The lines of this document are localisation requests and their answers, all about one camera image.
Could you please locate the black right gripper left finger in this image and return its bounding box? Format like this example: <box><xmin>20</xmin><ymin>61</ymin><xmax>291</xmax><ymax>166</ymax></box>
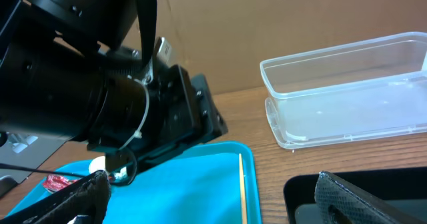
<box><xmin>1</xmin><ymin>171</ymin><xmax>111</xmax><ymax>224</ymax></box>

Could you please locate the wooden chopstick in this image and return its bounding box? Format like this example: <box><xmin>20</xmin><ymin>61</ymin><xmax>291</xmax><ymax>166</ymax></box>
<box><xmin>238</xmin><ymin>153</ymin><xmax>248</xmax><ymax>224</ymax></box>

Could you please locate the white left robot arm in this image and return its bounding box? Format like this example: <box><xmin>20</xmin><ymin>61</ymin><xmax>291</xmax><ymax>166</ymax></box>
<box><xmin>1</xmin><ymin>0</ymin><xmax>228</xmax><ymax>172</ymax></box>

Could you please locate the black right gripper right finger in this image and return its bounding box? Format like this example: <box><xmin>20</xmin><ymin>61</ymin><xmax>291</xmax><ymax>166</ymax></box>
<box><xmin>314</xmin><ymin>171</ymin><xmax>426</xmax><ymax>224</ymax></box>

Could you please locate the white napkin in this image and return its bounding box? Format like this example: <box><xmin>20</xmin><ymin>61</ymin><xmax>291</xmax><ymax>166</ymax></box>
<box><xmin>88</xmin><ymin>156</ymin><xmax>106</xmax><ymax>173</ymax></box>

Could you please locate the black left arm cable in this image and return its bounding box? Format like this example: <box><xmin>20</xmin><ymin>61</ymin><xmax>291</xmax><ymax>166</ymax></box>
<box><xmin>131</xmin><ymin>0</ymin><xmax>158</xmax><ymax>68</ymax></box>

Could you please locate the clear plastic container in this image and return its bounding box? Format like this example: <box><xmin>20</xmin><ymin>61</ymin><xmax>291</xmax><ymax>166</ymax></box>
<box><xmin>260</xmin><ymin>32</ymin><xmax>426</xmax><ymax>149</ymax></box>

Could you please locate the black plastic bin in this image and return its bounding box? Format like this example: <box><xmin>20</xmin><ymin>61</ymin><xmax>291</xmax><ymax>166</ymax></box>
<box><xmin>283</xmin><ymin>167</ymin><xmax>426</xmax><ymax>223</ymax></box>

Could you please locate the teal plastic tray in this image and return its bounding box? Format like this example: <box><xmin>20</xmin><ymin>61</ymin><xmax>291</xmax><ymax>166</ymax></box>
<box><xmin>6</xmin><ymin>141</ymin><xmax>263</xmax><ymax>224</ymax></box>

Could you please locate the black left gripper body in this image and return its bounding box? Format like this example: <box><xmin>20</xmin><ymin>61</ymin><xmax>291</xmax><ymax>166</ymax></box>
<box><xmin>87</xmin><ymin>65</ymin><xmax>228</xmax><ymax>173</ymax></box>

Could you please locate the grey dishwasher rack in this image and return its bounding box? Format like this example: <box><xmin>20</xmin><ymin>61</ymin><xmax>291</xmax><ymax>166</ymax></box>
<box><xmin>1</xmin><ymin>133</ymin><xmax>64</xmax><ymax>197</ymax></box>

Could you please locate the red snack wrapper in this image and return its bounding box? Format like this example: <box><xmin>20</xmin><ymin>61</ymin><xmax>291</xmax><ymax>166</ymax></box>
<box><xmin>42</xmin><ymin>175</ymin><xmax>77</xmax><ymax>193</ymax></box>

